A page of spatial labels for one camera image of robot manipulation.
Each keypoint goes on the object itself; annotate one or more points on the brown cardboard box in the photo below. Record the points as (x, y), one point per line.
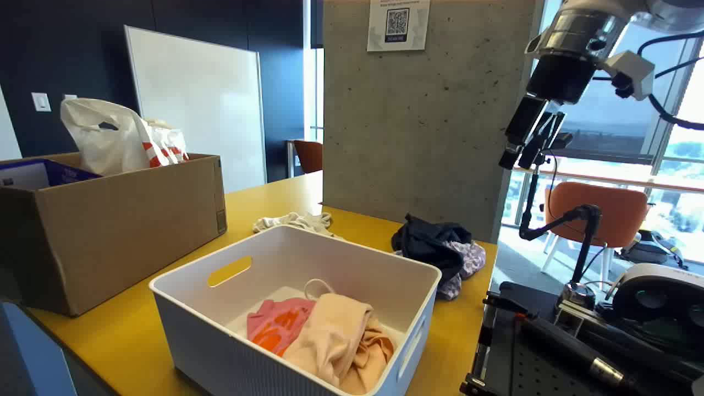
(110, 234)

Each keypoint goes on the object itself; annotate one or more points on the blue panel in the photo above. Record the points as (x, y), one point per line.
(30, 358)

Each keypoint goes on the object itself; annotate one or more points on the white wall switch plate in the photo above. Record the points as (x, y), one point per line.
(41, 102)

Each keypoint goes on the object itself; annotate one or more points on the orange chair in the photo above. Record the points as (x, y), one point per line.
(624, 211)

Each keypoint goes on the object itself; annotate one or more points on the black bag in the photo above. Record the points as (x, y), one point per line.
(656, 250)

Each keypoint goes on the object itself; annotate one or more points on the white striped cloth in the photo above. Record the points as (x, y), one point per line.
(293, 221)

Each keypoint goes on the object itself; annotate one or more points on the large white board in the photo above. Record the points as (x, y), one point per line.
(198, 94)

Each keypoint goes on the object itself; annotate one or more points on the black tripod equipment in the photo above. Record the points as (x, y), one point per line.
(541, 344)

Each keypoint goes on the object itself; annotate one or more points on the brown chair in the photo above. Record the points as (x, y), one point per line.
(309, 155)

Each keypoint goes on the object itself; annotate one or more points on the QR code paper sign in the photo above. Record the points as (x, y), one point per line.
(397, 22)

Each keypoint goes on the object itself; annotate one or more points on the narrow white board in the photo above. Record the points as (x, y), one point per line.
(7, 129)

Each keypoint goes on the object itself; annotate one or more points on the pink orange garment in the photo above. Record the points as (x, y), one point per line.
(278, 321)

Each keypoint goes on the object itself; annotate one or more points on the grey window blind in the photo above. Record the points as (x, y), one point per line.
(608, 124)

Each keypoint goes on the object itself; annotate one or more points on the purple floral dress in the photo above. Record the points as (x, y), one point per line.
(469, 258)

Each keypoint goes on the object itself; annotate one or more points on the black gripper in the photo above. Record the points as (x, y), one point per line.
(562, 80)

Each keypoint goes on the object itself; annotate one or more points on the black gooseneck camera stand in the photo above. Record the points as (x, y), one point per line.
(580, 214)

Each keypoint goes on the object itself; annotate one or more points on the grey concrete pillar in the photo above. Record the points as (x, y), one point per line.
(419, 124)

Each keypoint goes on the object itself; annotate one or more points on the white plastic bag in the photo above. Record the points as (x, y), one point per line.
(110, 138)

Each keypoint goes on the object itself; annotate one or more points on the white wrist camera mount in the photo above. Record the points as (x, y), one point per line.
(632, 72)

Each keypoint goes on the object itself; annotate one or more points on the blue item in cardboard box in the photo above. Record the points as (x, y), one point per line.
(51, 173)

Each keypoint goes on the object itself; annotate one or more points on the white VR headset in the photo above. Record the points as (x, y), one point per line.
(652, 294)

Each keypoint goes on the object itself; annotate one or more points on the black shirt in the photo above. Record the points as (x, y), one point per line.
(425, 243)

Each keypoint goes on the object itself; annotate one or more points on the white plastic laundry basket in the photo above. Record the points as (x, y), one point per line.
(221, 353)

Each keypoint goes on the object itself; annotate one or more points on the peach garment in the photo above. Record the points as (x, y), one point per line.
(333, 336)

